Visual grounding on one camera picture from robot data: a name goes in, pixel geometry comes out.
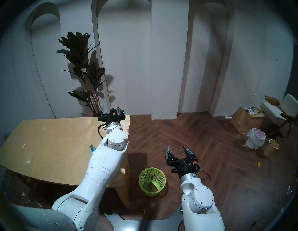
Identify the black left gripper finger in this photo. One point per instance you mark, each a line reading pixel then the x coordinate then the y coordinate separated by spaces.
pixel 120 111
pixel 101 111

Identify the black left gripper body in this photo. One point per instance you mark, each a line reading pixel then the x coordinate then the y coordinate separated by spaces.
pixel 111 117

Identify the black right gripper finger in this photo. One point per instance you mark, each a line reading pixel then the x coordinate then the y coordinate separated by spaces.
pixel 189 153
pixel 170 154

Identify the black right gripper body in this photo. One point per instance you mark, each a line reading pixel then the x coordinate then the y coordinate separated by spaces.
pixel 184 166

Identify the silver teal snack bag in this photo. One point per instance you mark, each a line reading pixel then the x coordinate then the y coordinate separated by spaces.
pixel 93 149

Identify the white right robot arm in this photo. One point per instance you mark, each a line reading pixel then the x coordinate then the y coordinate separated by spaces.
pixel 200 198

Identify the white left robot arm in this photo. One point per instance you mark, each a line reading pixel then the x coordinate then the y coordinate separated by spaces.
pixel 102 167

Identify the green mesh trash basket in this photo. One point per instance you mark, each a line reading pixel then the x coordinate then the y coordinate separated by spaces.
pixel 143 174

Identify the white bin with plastic bag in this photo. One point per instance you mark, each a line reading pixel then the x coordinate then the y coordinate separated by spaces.
pixel 255 138

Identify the trash pile in crate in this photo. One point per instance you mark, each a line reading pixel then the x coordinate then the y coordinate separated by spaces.
pixel 250 110

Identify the light wooden table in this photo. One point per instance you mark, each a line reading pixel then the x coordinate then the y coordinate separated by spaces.
pixel 58 139

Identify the tall potted green plant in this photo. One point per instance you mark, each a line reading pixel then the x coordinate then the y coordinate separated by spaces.
pixel 78 46

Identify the yellow paper bucket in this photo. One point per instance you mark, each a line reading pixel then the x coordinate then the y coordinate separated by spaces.
pixel 270 150

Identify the black base knob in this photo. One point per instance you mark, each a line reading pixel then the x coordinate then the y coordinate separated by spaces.
pixel 108 212

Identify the white cushioned wooden armchair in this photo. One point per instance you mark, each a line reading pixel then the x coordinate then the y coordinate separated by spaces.
pixel 272 111

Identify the crumpled clear plastic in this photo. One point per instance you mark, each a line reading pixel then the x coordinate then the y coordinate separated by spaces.
pixel 289 192

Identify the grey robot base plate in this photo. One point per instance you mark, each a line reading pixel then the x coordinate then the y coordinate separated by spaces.
pixel 139 223

